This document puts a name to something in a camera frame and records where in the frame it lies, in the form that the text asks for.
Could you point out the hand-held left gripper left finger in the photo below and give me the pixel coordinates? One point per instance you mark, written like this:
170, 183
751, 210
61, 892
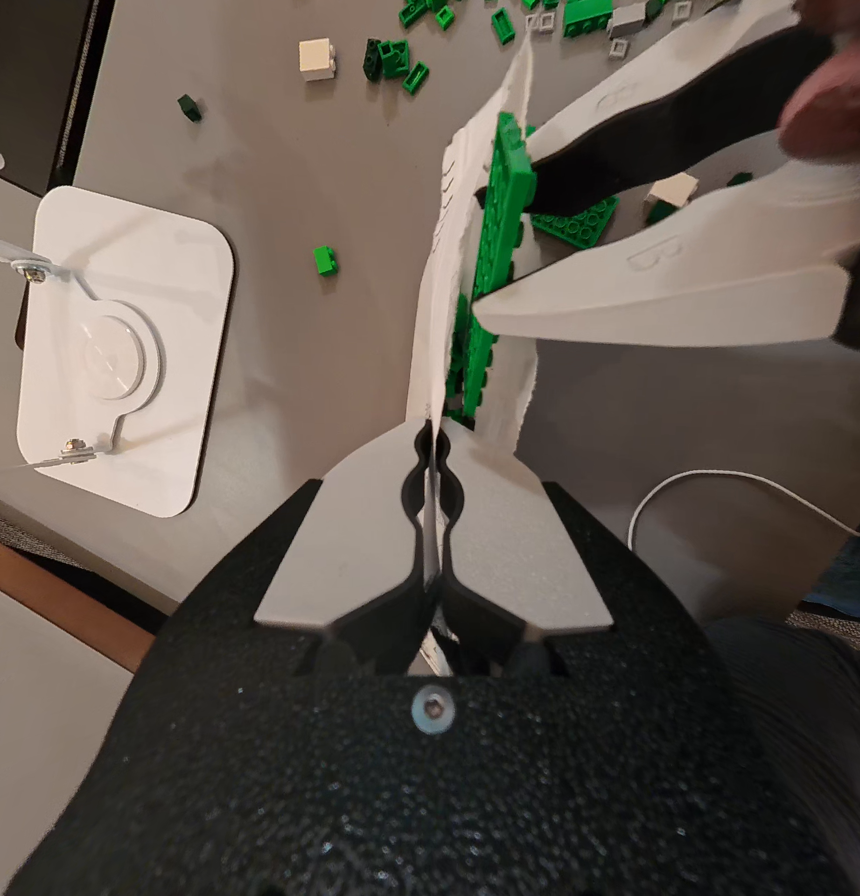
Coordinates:
346, 553

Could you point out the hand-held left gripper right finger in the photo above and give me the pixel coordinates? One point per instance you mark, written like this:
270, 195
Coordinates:
528, 553

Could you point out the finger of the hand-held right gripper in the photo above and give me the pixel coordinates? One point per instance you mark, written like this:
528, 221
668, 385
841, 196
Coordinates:
682, 294
654, 77

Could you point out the long green toy plate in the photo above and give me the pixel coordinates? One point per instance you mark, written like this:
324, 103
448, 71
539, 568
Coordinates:
503, 203

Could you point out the white printed paper bag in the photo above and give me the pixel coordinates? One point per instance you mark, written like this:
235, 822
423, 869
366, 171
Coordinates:
433, 336

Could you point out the grey desk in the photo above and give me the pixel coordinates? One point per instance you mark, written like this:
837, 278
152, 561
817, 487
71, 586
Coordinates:
297, 385

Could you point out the wood-edged pale desk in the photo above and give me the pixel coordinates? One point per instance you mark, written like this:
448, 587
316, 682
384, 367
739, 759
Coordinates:
24, 735

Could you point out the person's right hand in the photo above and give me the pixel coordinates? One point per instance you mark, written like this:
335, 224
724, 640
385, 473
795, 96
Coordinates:
843, 105

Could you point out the large white toy brick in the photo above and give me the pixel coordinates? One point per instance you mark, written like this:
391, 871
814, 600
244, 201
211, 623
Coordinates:
675, 187

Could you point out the small green toy brick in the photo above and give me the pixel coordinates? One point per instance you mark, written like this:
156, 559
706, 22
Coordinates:
325, 260

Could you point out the white book stand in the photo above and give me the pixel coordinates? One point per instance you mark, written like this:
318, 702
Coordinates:
115, 350

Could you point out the person's trousered leg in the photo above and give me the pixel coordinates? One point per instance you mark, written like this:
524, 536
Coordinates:
822, 700

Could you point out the grey felt divider strip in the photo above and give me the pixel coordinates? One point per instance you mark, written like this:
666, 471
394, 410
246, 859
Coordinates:
10, 528

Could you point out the small white toy brick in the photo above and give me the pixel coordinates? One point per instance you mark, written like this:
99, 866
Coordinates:
316, 59

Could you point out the dark green toy brick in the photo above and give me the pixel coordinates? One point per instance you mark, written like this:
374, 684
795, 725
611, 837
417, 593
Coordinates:
190, 106

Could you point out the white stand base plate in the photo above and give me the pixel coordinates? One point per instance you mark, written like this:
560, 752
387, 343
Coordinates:
178, 280

